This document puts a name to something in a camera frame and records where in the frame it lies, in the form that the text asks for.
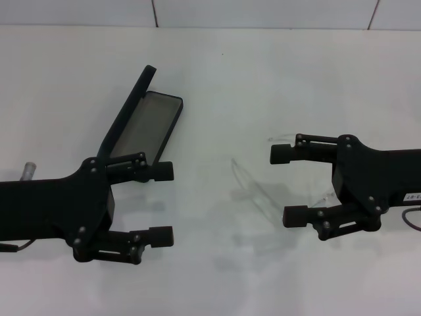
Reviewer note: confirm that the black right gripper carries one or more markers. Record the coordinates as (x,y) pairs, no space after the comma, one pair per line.
(368,177)

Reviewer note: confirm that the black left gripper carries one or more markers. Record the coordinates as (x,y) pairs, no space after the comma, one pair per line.
(65,204)

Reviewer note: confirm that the clear white glasses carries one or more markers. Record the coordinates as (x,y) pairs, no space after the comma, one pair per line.
(325,198)

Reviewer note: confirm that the black glasses case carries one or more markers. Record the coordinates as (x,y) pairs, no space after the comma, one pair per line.
(148,125)

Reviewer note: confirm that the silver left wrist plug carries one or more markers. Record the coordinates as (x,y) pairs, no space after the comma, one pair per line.
(29,171)

